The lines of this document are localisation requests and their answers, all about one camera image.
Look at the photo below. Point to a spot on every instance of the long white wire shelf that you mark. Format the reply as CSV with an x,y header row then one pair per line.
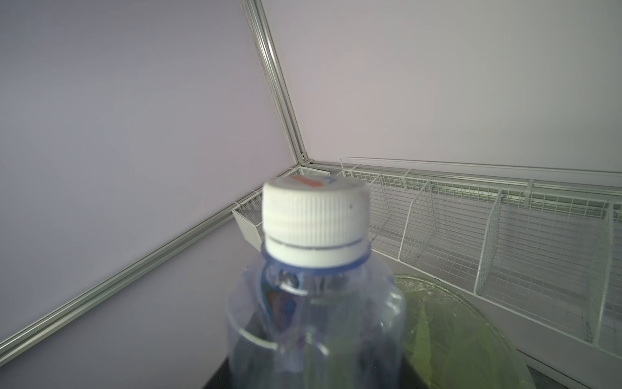
x,y
550,254

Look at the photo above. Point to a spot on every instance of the clear bottle white cap front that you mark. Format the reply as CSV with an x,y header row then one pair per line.
x,y
316,308

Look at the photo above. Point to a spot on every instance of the green mesh trash bin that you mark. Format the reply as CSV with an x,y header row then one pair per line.
x,y
450,343

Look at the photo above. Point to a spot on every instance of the small white mesh basket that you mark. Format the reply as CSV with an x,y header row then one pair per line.
x,y
248,212

